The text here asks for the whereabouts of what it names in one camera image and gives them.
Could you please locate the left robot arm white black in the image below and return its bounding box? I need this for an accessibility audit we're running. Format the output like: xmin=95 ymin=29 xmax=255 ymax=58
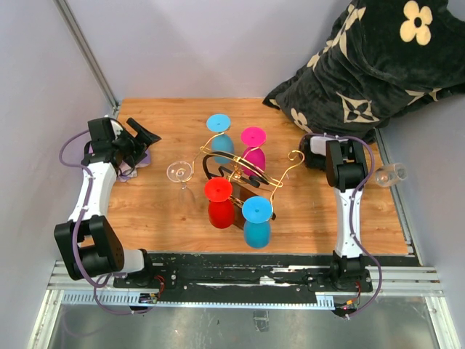
xmin=54 ymin=116 xmax=161 ymax=288

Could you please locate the cyan wine glass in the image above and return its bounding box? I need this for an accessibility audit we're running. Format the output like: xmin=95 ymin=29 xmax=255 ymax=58
xmin=241 ymin=196 xmax=272 ymax=249
xmin=206 ymin=113 xmax=235 ymax=153

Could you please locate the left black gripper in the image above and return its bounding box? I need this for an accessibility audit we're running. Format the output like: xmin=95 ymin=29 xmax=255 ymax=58
xmin=113 ymin=119 xmax=161 ymax=168

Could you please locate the aluminium corner rail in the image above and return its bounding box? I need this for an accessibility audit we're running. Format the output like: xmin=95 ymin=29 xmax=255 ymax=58
xmin=53 ymin=0 xmax=121 ymax=117

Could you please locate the slotted grey cable duct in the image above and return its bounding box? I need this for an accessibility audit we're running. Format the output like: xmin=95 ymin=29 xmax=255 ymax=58
xmin=61 ymin=290 xmax=336 ymax=310

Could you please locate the purple cloth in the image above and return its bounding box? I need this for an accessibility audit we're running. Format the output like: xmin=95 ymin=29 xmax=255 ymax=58
xmin=117 ymin=150 xmax=151 ymax=182

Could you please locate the clear wine glass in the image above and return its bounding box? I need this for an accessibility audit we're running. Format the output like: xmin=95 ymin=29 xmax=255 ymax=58
xmin=166 ymin=161 xmax=195 ymax=214
xmin=375 ymin=163 xmax=408 ymax=188

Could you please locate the front cyan wine glass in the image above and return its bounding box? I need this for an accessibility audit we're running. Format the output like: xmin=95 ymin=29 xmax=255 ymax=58
xmin=241 ymin=196 xmax=272 ymax=249

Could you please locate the gold wire wine glass rack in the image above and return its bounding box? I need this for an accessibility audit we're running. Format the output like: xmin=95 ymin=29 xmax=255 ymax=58
xmin=199 ymin=133 xmax=283 ymax=229

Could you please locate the magenta wine glass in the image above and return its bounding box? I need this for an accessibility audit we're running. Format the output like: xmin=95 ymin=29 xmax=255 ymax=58
xmin=240 ymin=127 xmax=267 ymax=171

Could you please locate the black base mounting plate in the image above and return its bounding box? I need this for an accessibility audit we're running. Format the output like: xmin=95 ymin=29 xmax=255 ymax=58
xmin=113 ymin=252 xmax=375 ymax=302

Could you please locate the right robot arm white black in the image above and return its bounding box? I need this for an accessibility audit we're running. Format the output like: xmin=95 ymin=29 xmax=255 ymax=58
xmin=299 ymin=133 xmax=373 ymax=292

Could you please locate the back cyan wine glass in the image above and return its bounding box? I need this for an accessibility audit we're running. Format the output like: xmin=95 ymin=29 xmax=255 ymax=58
xmin=206 ymin=113 xmax=235 ymax=153

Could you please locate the red wine glass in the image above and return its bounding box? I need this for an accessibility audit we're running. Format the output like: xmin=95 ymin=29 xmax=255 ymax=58
xmin=204 ymin=177 xmax=235 ymax=229

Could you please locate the black floral plush pillow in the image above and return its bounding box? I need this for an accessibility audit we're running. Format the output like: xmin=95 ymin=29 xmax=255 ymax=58
xmin=263 ymin=1 xmax=464 ymax=141

